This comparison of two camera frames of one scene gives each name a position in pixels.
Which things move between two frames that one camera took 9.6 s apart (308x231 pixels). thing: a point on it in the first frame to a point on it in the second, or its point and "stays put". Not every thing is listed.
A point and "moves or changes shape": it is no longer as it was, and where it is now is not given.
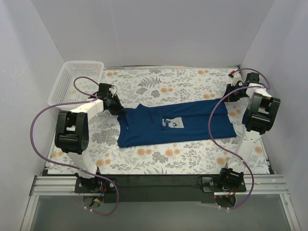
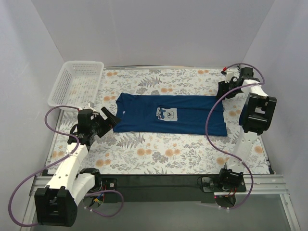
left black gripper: [115, 107] to [104, 123]
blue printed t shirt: [191, 121] moves or changes shape
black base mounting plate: [157, 188] stays put
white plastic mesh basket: [63, 91] stays put
